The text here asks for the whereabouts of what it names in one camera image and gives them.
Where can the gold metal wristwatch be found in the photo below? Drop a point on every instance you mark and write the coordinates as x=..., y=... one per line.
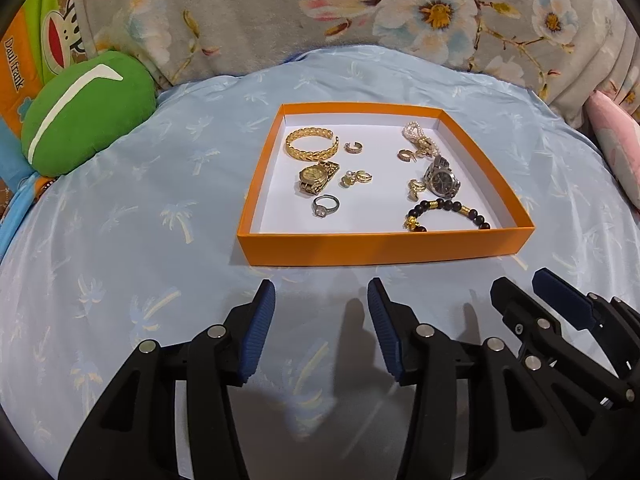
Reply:
x=314, y=175

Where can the light blue palm print sheet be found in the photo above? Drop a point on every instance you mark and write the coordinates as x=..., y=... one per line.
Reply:
x=150, y=240

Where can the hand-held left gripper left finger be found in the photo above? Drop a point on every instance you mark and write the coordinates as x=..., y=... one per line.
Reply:
x=257, y=332

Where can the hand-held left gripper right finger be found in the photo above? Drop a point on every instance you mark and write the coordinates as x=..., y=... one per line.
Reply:
x=386, y=332

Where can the green cushion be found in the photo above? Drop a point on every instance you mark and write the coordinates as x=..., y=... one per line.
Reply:
x=90, y=110

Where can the silver metal wristwatch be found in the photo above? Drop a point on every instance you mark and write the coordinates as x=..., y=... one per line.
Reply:
x=440, y=182

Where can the gold heart hoop earring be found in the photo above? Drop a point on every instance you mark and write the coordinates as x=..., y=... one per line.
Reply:
x=415, y=189
x=361, y=178

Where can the gold pave hoop earring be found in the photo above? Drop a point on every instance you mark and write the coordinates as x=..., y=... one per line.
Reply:
x=350, y=149
x=403, y=156

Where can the orange cardboard box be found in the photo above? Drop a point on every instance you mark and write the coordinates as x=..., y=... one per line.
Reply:
x=385, y=247

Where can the pink pillow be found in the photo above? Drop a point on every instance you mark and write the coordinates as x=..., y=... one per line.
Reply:
x=617, y=140

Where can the grey floral blanket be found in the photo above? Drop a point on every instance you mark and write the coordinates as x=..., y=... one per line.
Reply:
x=225, y=10

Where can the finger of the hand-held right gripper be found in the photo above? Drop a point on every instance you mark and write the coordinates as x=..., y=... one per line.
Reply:
x=535, y=330
x=565, y=300

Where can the gold braided bangle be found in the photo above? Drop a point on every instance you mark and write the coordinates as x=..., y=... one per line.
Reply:
x=297, y=152

